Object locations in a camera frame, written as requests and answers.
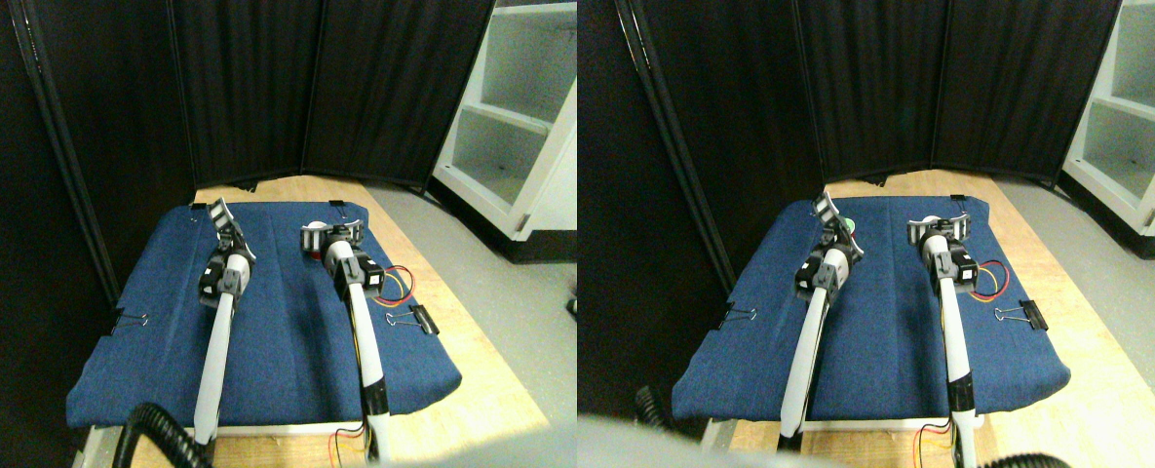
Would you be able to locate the dark blue cloth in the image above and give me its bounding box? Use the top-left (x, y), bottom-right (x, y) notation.
top-left (65, 202), bottom-right (463, 430)
top-left (673, 197), bottom-right (1071, 422)

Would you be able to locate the black ribbed hose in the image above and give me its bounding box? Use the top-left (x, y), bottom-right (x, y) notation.
top-left (635, 385), bottom-right (673, 426)
top-left (114, 402), bottom-right (211, 468)

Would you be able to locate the curtain stand pole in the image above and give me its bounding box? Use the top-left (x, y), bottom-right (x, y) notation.
top-left (616, 0), bottom-right (734, 293)
top-left (10, 0), bottom-right (120, 303)

